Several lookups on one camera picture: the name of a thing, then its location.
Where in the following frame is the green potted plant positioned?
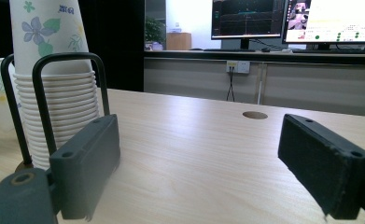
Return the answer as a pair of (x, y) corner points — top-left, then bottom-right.
(145, 16), (167, 51)

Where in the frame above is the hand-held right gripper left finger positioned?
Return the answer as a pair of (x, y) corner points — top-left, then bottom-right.
(49, 113), (121, 222)

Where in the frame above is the monitor with dark screen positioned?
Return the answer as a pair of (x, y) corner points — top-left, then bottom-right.
(210, 0), (287, 50)

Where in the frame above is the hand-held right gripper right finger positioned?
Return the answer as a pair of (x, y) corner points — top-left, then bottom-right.
(276, 113), (365, 220)

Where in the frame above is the stack of floral paper cups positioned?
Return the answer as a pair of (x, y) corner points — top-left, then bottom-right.
(8, 0), (101, 171)

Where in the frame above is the monitor with bright screen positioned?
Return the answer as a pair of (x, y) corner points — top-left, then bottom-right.
(281, 0), (365, 51)

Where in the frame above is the wooden box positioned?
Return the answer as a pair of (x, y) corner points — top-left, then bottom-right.
(165, 32), (193, 51)

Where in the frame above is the white wall socket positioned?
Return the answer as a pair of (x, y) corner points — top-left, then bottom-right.
(225, 60), (252, 75)

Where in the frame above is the black keyboard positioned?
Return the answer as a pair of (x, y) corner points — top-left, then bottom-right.
(203, 47), (258, 53)

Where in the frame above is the round table cable grommet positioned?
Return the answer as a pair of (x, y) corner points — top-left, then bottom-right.
(242, 110), (269, 120)

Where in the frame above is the black power cable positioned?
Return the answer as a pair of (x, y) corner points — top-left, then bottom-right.
(226, 65), (237, 103)

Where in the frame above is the background desk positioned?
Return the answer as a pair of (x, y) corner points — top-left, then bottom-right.
(143, 49), (365, 119)

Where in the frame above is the black wire cup holder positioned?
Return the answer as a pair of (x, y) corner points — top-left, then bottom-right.
(0, 51), (111, 173)

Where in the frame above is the black curtain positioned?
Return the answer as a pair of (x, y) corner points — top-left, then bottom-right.
(0, 0), (146, 93)

